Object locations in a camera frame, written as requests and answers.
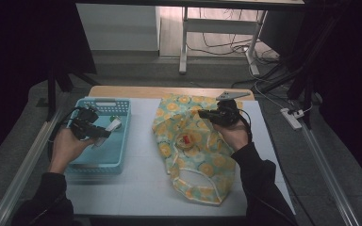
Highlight white power strip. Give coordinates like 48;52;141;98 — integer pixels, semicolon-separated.
279;106;305;131

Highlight person's left hand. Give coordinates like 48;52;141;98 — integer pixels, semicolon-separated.
48;126;97;175

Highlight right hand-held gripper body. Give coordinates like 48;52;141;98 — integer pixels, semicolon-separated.
211;90;253;128

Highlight person's right hand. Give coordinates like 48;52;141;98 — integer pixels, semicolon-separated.
211;117;251;153

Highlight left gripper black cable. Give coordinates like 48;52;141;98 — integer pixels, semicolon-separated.
46;106;86;164

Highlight yellow floral fabric bag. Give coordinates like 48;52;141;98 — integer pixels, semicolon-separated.
151;93;244;206

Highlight dark curtain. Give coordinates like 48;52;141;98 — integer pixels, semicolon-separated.
0;0;97;170
304;0;362;192

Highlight aluminium rail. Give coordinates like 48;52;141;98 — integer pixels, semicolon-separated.
300;123;362;226
0;106;65;226

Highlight black metal stand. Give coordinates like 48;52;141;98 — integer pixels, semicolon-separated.
287;18;337;130
45;62;102;121

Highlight light blue perforated plastic basket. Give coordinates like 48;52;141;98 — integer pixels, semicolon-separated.
64;96;132;175

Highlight white squeeze tube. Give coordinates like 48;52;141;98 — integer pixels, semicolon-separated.
92;119;123;149

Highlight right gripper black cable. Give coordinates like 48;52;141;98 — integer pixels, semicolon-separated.
237;107;254;145

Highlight clear round box red content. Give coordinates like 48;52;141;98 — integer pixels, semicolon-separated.
175;131;197;150

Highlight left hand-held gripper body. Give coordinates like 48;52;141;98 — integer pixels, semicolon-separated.
70;106;100;141

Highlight white metal frame desk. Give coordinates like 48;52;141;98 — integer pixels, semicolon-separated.
74;0;305;76

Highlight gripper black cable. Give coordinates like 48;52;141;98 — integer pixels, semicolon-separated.
237;107;254;145
46;106;86;164

